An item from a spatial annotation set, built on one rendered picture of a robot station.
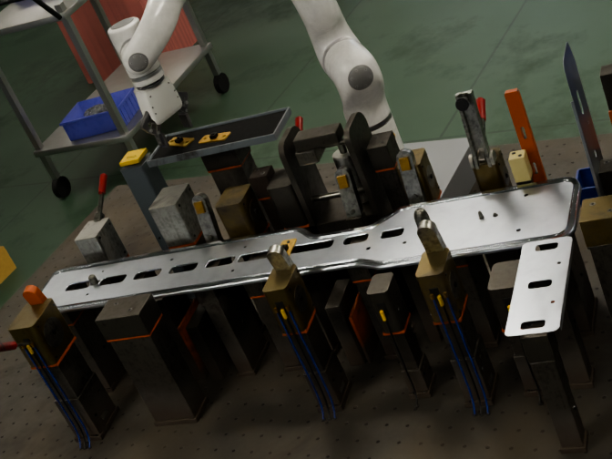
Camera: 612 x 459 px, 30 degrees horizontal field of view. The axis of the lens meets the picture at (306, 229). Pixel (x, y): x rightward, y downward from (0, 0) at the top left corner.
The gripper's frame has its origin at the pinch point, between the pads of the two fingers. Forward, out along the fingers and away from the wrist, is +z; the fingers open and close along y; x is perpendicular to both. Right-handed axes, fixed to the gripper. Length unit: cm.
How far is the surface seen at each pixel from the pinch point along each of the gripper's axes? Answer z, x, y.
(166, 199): 7.8, 9.7, 17.6
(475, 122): 4, 84, -14
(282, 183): 10.8, 36.6, 3.4
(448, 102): 119, -97, -210
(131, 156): 2.8, -12.3, 7.2
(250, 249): 18.8, 35.7, 19.3
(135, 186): 10.0, -12.2, 10.6
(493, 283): 21, 102, 17
